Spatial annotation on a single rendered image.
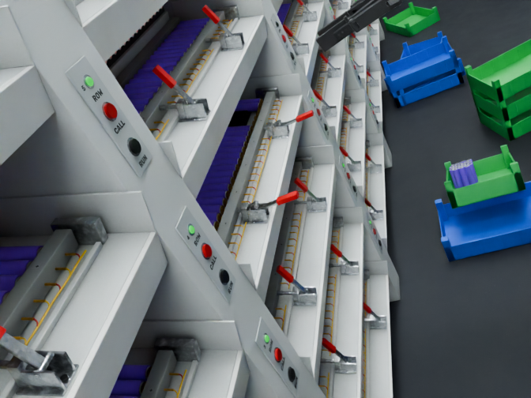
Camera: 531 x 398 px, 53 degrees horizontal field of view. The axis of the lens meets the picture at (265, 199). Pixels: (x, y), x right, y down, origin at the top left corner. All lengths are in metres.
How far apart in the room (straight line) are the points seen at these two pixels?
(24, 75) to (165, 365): 0.35
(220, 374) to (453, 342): 0.90
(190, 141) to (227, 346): 0.26
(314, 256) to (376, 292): 0.46
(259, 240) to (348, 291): 0.46
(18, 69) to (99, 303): 0.21
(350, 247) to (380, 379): 0.31
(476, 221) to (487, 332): 0.42
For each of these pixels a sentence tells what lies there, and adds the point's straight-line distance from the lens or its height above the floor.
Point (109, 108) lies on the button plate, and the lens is 0.55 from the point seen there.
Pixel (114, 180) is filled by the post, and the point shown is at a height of 0.94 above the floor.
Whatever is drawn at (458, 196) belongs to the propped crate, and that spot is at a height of 0.14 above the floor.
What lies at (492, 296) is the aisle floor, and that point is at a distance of 1.53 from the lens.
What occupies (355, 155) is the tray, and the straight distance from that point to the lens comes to 1.68.
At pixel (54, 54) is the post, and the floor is 1.07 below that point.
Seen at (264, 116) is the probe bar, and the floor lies 0.72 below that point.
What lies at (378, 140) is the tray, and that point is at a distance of 2.07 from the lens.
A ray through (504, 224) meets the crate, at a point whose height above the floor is 0.00.
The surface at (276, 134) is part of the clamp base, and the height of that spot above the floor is 0.70.
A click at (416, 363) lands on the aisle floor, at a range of 1.44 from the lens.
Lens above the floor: 1.11
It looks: 29 degrees down
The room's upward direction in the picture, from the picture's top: 30 degrees counter-clockwise
